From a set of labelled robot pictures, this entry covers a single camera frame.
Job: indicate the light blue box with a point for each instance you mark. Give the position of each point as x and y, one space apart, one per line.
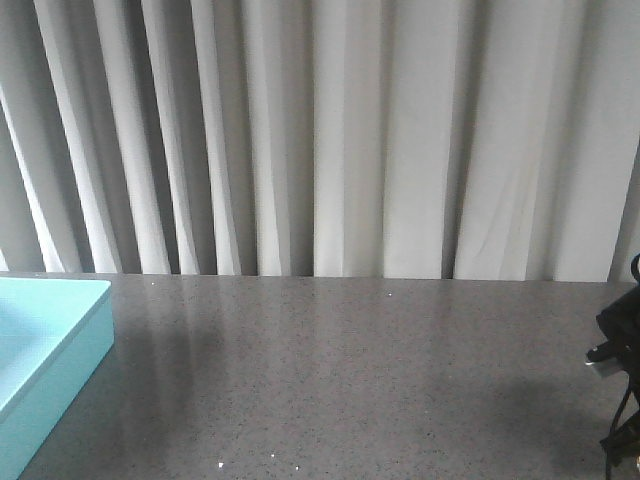
54 334

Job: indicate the grey pleated curtain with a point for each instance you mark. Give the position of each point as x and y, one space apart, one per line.
493 140

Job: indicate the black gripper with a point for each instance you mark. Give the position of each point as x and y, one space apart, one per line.
619 322

